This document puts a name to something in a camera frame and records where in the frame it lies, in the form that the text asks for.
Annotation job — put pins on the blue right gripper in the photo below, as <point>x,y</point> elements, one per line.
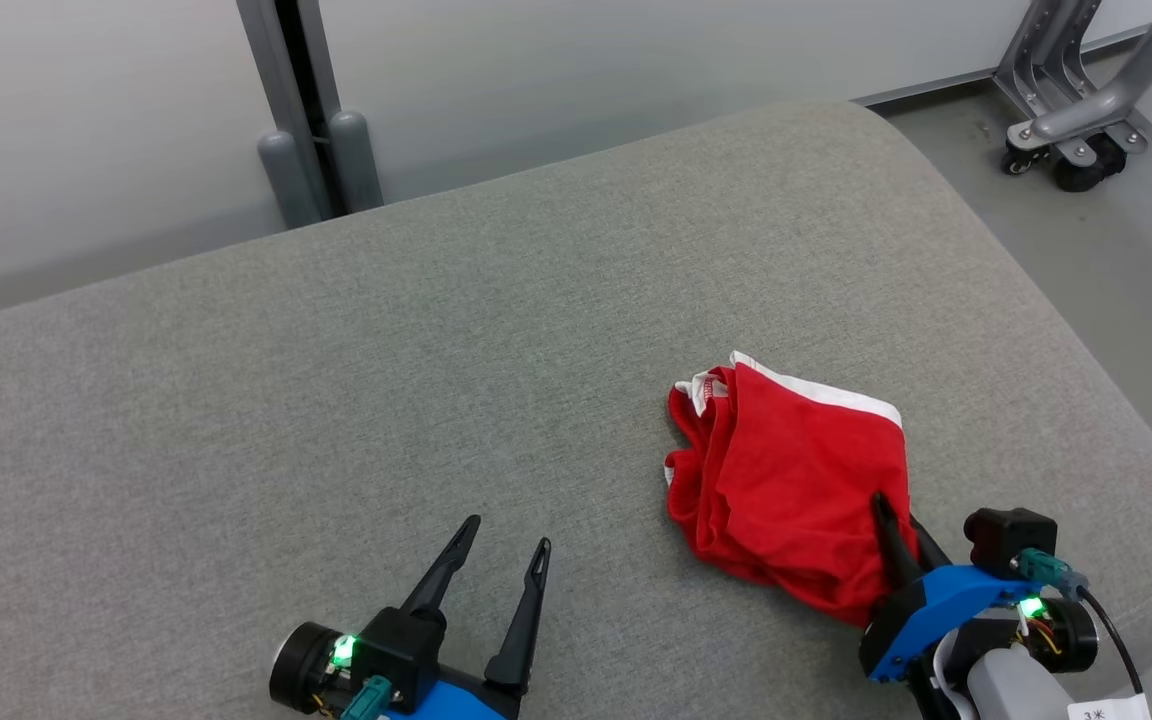
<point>936,605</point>

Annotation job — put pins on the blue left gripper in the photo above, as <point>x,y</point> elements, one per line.
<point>401,650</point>

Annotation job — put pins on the red and white shirt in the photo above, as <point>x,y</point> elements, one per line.
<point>786,490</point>

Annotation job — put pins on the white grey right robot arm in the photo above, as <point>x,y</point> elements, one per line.
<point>1011,685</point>

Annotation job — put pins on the grey wheeled metal stand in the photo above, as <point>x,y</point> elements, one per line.
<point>1086,100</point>

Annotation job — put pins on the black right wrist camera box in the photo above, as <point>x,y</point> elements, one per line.
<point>1008,540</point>

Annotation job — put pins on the grey cylinder post foot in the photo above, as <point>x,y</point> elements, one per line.
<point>356,160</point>
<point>288,180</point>

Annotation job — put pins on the grey partition post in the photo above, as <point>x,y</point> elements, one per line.
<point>288,80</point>

